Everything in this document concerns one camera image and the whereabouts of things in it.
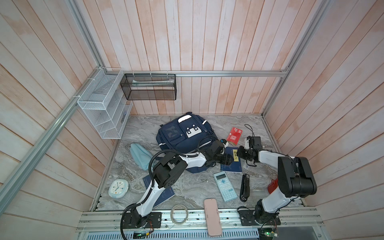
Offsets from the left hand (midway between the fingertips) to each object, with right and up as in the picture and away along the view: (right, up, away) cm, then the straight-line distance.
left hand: (229, 161), depth 91 cm
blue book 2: (-38, -16, -11) cm, 42 cm away
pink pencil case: (-13, -27, -19) cm, 35 cm away
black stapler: (+6, -12, -10) cm, 17 cm away
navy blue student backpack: (-26, +17, +12) cm, 33 cm away
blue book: (+4, -3, -1) cm, 5 cm away
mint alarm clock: (-65, -13, -10) cm, 67 cm away
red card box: (+8, +15, +16) cm, 23 cm away
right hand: (+8, +5, +7) cm, 11 cm away
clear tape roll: (-34, -23, -17) cm, 45 cm away
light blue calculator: (-4, -13, -9) cm, 16 cm away
